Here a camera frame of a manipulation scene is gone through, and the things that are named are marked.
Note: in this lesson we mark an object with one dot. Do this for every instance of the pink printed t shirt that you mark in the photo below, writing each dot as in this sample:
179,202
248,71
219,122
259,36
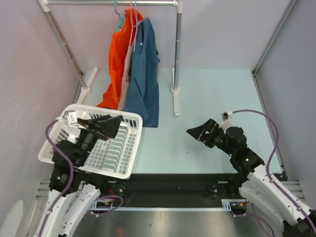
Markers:
125,78

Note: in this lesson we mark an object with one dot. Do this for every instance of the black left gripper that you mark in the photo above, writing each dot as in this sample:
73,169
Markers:
105,126

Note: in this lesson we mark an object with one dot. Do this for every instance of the orange t shirt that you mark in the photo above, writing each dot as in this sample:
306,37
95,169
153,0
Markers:
117,53

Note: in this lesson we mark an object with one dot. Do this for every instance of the blue t shirt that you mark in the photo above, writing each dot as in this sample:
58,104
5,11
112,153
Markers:
142,96

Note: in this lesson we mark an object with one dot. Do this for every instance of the teal clothes hanger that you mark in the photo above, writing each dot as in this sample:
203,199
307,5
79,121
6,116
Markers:
121,20

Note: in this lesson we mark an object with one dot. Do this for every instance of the metal clothes rack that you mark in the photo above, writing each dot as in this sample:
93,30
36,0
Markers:
178,4

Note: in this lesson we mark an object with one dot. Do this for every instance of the white slotted cable duct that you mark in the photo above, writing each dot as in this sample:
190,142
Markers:
172,209

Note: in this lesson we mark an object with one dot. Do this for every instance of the light blue clothes hanger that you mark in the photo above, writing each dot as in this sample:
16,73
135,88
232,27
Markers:
136,25

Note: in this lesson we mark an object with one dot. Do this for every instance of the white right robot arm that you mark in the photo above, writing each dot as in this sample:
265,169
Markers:
255,183

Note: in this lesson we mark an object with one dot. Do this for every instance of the white plastic laundry basket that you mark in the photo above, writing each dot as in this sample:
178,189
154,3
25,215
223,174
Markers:
114,157

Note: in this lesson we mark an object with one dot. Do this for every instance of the pink clothes hanger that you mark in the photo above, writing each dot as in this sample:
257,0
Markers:
130,25

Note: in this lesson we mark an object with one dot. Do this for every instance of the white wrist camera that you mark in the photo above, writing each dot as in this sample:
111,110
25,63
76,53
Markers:
227,120
69,118

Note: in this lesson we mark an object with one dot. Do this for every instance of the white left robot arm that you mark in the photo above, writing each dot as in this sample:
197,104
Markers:
72,192

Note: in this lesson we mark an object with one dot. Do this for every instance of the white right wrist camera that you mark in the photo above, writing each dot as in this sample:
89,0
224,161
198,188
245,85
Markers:
227,120

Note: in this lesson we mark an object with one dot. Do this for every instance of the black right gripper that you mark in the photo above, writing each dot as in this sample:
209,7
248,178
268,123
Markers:
211,127

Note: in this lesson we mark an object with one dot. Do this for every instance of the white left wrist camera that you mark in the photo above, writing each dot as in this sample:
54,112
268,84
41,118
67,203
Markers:
69,118

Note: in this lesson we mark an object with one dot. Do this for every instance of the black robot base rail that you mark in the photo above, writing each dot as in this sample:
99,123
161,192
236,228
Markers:
172,190

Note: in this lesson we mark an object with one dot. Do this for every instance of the aluminium corner frame post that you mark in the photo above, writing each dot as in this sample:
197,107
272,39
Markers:
274,35

